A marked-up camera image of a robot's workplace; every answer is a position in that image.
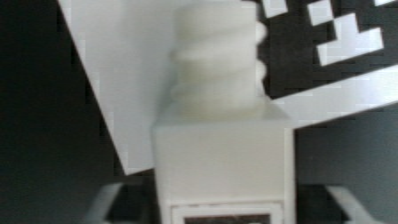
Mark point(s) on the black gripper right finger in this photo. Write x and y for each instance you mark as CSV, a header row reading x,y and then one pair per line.
x,y
359,216

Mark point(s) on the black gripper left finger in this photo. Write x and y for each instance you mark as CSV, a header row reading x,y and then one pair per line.
x,y
98,210

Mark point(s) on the white leg tagged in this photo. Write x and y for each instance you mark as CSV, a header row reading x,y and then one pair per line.
x,y
223,133

